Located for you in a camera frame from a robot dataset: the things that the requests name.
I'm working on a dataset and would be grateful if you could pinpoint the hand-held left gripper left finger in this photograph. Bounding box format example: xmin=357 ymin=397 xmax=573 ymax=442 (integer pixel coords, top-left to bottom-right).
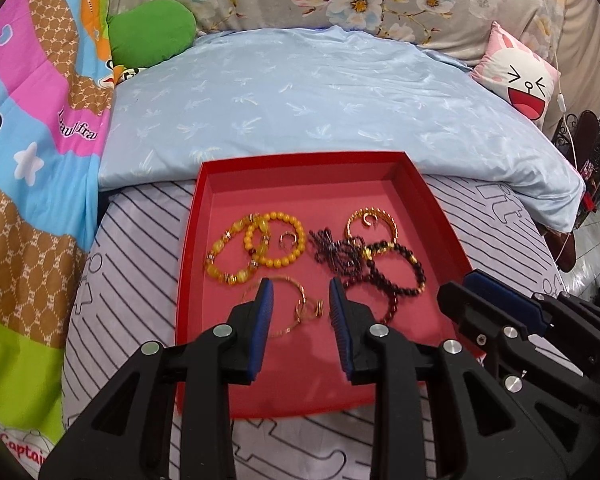
xmin=39 ymin=277 xmax=276 ymax=480

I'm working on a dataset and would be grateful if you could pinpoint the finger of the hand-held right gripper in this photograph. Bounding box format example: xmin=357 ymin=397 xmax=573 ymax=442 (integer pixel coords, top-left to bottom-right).
xmin=437 ymin=282 xmax=600 ymax=411
xmin=462 ymin=269 xmax=600 ymax=361

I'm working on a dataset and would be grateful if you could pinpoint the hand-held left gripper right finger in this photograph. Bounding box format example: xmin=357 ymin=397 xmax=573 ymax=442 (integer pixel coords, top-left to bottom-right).
xmin=328 ymin=277 xmax=568 ymax=480

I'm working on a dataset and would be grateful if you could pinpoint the thin gold bangle with charm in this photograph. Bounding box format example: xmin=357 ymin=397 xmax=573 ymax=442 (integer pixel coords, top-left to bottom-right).
xmin=240 ymin=276 xmax=326 ymax=338

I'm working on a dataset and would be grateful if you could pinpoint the dark red bead bracelet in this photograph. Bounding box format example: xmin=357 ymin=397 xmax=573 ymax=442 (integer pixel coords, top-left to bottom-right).
xmin=342 ymin=277 xmax=401 ymax=326

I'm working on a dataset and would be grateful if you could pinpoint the dark bead bracelet gold charm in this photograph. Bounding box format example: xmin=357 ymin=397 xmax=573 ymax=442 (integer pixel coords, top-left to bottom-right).
xmin=360 ymin=240 xmax=427 ymax=297

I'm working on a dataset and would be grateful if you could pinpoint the yellow crystal bead bracelet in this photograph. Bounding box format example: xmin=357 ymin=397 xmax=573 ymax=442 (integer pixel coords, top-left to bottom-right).
xmin=206 ymin=214 xmax=273 ymax=286

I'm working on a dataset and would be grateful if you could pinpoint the small garnet bead bracelet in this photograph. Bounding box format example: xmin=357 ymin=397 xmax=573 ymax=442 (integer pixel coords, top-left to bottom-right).
xmin=310 ymin=229 xmax=366 ymax=277

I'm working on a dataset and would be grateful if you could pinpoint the red shallow box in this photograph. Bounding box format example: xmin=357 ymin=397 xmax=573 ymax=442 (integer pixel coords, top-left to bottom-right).
xmin=174 ymin=151 xmax=487 ymax=420

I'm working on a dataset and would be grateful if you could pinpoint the dark maroon cloth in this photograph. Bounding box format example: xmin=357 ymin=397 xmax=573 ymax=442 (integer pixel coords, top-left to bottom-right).
xmin=540 ymin=225 xmax=581 ymax=273

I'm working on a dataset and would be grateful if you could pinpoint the lilac striped bed sheet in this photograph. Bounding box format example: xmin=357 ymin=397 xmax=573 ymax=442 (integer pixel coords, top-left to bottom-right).
xmin=60 ymin=170 xmax=576 ymax=480

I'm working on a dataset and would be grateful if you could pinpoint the pink rabbit cushion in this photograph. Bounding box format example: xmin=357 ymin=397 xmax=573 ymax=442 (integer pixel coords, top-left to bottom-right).
xmin=470 ymin=21 xmax=562 ymax=123

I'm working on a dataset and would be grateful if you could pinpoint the light blue quilt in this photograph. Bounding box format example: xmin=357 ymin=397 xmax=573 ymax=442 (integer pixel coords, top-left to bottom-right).
xmin=97 ymin=25 xmax=586 ymax=233

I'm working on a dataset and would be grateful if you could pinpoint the colourful cartoon monkey blanket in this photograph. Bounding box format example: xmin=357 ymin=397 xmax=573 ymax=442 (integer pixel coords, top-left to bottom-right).
xmin=0 ymin=0 xmax=118 ymax=461

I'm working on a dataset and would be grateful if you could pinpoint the green pillow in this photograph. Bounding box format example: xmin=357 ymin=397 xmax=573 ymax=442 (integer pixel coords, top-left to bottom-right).
xmin=106 ymin=0 xmax=197 ymax=67

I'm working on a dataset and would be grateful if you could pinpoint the orange bead bracelet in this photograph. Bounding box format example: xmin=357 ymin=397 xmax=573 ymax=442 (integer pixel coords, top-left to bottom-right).
xmin=244 ymin=211 xmax=306 ymax=270

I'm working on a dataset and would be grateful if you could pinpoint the gold chain bangle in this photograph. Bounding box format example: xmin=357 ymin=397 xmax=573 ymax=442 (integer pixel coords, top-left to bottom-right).
xmin=345 ymin=207 xmax=398 ymax=246

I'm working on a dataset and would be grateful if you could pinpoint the black metal scrollwork frame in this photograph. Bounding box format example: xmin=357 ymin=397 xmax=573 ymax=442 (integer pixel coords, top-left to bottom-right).
xmin=550 ymin=110 xmax=600 ymax=161

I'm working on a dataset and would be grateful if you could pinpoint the white cable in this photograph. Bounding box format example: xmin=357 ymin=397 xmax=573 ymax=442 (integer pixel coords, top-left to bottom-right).
xmin=550 ymin=50 xmax=588 ymax=266

